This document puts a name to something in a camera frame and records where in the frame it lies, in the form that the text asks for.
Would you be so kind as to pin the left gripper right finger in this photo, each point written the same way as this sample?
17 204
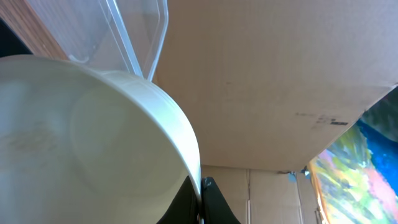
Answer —
215 209

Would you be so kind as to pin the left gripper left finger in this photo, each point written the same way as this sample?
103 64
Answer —
184 206

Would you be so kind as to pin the white bowl with rice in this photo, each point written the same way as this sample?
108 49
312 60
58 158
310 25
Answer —
80 145

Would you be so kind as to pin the black waste tray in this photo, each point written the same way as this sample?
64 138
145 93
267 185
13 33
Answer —
10 44

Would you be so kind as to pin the cardboard backdrop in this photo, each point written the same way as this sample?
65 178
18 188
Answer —
267 85

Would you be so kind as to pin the colourful painted poster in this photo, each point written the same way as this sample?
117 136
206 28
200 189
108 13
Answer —
355 178

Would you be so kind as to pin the clear plastic bin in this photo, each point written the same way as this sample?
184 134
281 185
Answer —
125 35

